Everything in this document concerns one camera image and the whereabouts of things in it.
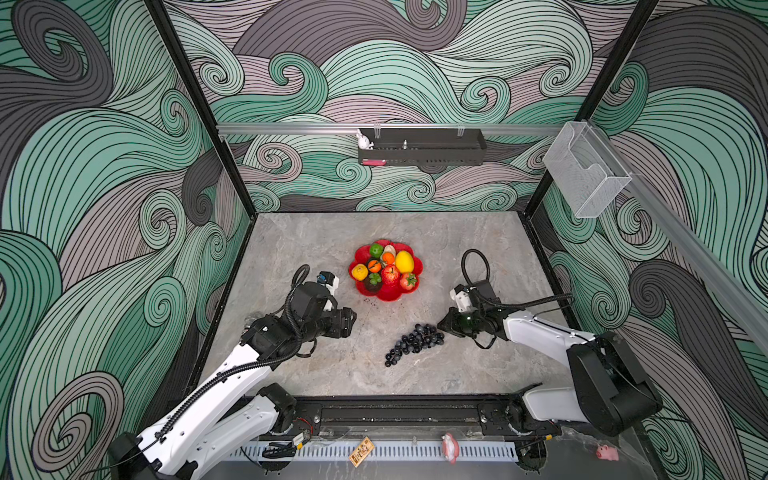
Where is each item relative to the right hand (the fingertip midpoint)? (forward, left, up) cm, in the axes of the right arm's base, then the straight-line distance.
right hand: (438, 325), depth 87 cm
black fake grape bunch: (-4, +5, +1) cm, 7 cm away
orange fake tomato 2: (+20, +15, +6) cm, 26 cm away
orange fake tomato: (+18, +20, +5) cm, 27 cm away
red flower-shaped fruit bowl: (+10, +16, +1) cm, 19 cm away
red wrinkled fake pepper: (+16, +14, +4) cm, 21 cm away
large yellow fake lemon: (+21, +9, +4) cm, 23 cm away
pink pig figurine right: (-30, -35, 0) cm, 46 cm away
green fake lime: (+24, +19, +6) cm, 31 cm away
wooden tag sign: (-31, +22, 0) cm, 38 cm away
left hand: (-3, +26, +15) cm, 30 cm away
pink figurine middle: (-30, +2, +5) cm, 30 cm away
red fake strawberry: (+13, +9, +4) cm, 16 cm away
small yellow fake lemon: (+16, +24, +5) cm, 29 cm away
